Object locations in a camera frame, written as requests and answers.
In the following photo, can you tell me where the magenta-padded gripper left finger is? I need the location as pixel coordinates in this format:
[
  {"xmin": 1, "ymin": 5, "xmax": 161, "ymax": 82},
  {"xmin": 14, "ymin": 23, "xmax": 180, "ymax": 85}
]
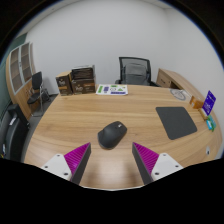
[{"xmin": 40, "ymin": 142, "xmax": 92, "ymax": 186}]

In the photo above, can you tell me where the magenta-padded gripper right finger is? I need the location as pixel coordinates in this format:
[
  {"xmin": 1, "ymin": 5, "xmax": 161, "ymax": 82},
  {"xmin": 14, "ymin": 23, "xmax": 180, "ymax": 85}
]
[{"xmin": 131, "ymin": 142, "xmax": 184, "ymax": 186}]

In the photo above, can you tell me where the black computer mouse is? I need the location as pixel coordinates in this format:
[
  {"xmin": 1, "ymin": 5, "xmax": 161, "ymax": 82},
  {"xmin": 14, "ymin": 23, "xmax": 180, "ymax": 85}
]
[{"xmin": 97, "ymin": 120, "xmax": 128, "ymax": 150}]

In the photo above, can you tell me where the dark grey mouse pad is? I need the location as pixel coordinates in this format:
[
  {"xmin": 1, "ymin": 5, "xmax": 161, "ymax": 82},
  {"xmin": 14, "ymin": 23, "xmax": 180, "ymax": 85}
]
[{"xmin": 155, "ymin": 106, "xmax": 198, "ymax": 141}]

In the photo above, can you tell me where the blue package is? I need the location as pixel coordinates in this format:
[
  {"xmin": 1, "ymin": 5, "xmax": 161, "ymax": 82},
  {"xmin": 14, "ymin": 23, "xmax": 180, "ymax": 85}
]
[{"xmin": 205, "ymin": 119, "xmax": 214, "ymax": 132}]

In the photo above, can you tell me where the small yellow box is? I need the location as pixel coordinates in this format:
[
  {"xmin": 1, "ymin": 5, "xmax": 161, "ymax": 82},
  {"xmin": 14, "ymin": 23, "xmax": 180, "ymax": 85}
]
[{"xmin": 198, "ymin": 108, "xmax": 209, "ymax": 121}]

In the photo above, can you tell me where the small brown cardboard box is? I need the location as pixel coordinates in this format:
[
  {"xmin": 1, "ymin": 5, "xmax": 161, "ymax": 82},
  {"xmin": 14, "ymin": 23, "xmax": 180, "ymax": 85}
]
[{"xmin": 55, "ymin": 70, "xmax": 74, "ymax": 97}]

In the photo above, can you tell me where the green package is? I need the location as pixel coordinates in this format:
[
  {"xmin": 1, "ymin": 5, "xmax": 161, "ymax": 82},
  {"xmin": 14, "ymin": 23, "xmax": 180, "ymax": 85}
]
[{"xmin": 207, "ymin": 114, "xmax": 218, "ymax": 132}]

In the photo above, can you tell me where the purple card package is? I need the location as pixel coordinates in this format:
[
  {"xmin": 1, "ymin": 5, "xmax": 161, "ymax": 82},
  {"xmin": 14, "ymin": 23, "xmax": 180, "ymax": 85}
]
[{"xmin": 201, "ymin": 90, "xmax": 217, "ymax": 117}]

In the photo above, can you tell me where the wooden side desk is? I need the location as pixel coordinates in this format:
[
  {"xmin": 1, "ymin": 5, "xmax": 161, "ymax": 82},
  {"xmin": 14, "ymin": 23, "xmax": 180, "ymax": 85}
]
[{"xmin": 155, "ymin": 68, "xmax": 205, "ymax": 99}]

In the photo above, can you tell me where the grey backpack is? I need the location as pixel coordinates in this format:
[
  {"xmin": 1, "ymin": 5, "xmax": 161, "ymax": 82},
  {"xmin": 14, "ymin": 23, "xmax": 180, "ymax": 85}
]
[{"xmin": 121, "ymin": 63, "xmax": 149, "ymax": 86}]

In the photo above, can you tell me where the open black cardboard box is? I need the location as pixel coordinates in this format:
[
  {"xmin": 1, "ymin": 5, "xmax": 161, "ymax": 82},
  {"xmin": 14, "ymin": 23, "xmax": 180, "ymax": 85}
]
[{"xmin": 70, "ymin": 64, "xmax": 96, "ymax": 81}]

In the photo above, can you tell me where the black metal-legged chair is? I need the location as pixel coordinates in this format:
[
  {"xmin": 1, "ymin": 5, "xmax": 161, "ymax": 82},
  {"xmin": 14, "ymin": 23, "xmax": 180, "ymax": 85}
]
[{"xmin": 26, "ymin": 71, "xmax": 51, "ymax": 118}]

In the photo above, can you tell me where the wooden shelf unit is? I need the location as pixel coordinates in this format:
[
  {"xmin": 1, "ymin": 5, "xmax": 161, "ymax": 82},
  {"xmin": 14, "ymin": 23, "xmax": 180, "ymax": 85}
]
[{"xmin": 5, "ymin": 41, "xmax": 43, "ymax": 120}]

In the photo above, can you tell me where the black mesh office chair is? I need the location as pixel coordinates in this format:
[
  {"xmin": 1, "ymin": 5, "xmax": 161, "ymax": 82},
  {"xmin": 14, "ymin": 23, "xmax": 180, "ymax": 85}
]
[{"xmin": 114, "ymin": 56, "xmax": 159, "ymax": 88}]

